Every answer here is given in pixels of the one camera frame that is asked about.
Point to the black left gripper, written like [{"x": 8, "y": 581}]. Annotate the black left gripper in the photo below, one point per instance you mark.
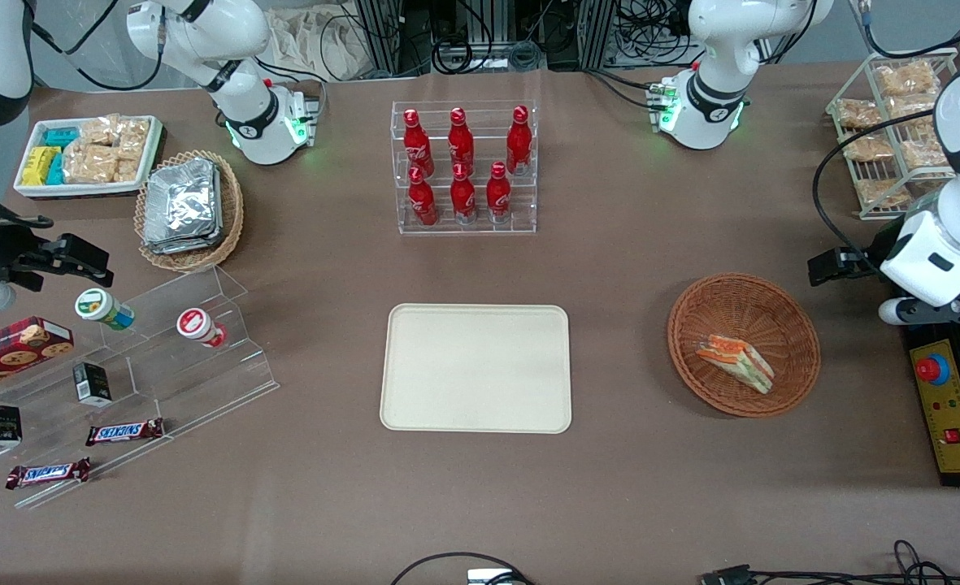
[{"x": 876, "y": 254}]

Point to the triangular layered sandwich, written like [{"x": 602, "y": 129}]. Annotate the triangular layered sandwich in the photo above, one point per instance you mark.
[{"x": 740, "y": 361}]

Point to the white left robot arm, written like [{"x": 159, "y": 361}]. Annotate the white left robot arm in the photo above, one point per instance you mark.
[{"x": 707, "y": 106}]

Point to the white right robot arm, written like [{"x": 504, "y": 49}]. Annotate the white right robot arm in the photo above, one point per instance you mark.
[{"x": 240, "y": 97}]

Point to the white rectangular snack tray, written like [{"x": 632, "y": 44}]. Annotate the white rectangular snack tray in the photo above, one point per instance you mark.
[{"x": 81, "y": 188}]

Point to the brown round wicker basket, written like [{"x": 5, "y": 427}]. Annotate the brown round wicker basket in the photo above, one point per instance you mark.
[{"x": 780, "y": 325}]

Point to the light oval wicker basket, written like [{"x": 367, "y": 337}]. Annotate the light oval wicker basket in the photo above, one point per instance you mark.
[{"x": 232, "y": 219}]

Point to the beige rectangular tray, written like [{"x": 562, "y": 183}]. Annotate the beige rectangular tray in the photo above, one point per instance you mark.
[{"x": 475, "y": 370}]

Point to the green lid yogurt cup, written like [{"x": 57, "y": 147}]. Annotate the green lid yogurt cup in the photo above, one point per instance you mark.
[{"x": 99, "y": 307}]

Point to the bagged fried snack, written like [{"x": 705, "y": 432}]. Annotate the bagged fried snack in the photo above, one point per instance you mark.
[
  {"x": 857, "y": 114},
  {"x": 923, "y": 154},
  {"x": 914, "y": 108},
  {"x": 882, "y": 192},
  {"x": 867, "y": 148},
  {"x": 906, "y": 79}
]

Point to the teal snack packet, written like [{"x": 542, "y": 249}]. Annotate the teal snack packet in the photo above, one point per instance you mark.
[
  {"x": 56, "y": 171},
  {"x": 61, "y": 136}
]

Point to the clear bag rice crackers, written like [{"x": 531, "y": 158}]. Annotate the clear bag rice crackers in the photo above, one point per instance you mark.
[
  {"x": 132, "y": 138},
  {"x": 102, "y": 130},
  {"x": 89, "y": 165}
]

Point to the yellow snack packet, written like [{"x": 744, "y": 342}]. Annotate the yellow snack packet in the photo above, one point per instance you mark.
[{"x": 39, "y": 166}]

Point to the silver foil pack stack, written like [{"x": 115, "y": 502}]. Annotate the silver foil pack stack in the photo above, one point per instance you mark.
[{"x": 183, "y": 207}]

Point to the red plaid cookie box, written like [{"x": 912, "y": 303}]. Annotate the red plaid cookie box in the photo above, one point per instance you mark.
[{"x": 8, "y": 353}]

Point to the small black carton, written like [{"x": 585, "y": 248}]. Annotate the small black carton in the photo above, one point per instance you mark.
[
  {"x": 92, "y": 384},
  {"x": 0, "y": 426}
]

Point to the red lid yogurt cup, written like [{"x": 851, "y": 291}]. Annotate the red lid yogurt cup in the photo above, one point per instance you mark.
[{"x": 197, "y": 325}]

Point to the red emergency stop button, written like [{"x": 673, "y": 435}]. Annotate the red emergency stop button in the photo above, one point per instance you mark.
[{"x": 931, "y": 370}]

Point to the clear acrylic step stand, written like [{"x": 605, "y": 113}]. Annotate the clear acrylic step stand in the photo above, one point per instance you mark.
[{"x": 203, "y": 382}]

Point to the brown snickers bar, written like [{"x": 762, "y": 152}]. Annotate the brown snickers bar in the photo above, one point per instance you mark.
[
  {"x": 47, "y": 473},
  {"x": 124, "y": 432}
]

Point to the black control box yellow panel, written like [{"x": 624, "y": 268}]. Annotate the black control box yellow panel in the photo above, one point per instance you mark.
[{"x": 955, "y": 406}]

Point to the beige cloth bag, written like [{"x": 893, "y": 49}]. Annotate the beige cloth bag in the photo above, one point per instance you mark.
[{"x": 317, "y": 41}]

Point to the red cola bottle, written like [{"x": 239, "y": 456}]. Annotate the red cola bottle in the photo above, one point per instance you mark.
[
  {"x": 519, "y": 142},
  {"x": 418, "y": 146},
  {"x": 498, "y": 197},
  {"x": 461, "y": 142},
  {"x": 423, "y": 203},
  {"x": 463, "y": 199}
]

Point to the clear acrylic bottle rack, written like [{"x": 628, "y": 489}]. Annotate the clear acrylic bottle rack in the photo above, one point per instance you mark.
[{"x": 480, "y": 223}]

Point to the white plug adapter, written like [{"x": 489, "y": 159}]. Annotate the white plug adapter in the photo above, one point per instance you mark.
[{"x": 492, "y": 577}]

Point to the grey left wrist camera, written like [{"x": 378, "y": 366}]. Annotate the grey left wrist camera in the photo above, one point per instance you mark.
[{"x": 906, "y": 311}]

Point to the aluminium frame post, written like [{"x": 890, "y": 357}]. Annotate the aluminium frame post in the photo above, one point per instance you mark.
[
  {"x": 382, "y": 36},
  {"x": 597, "y": 32}
]

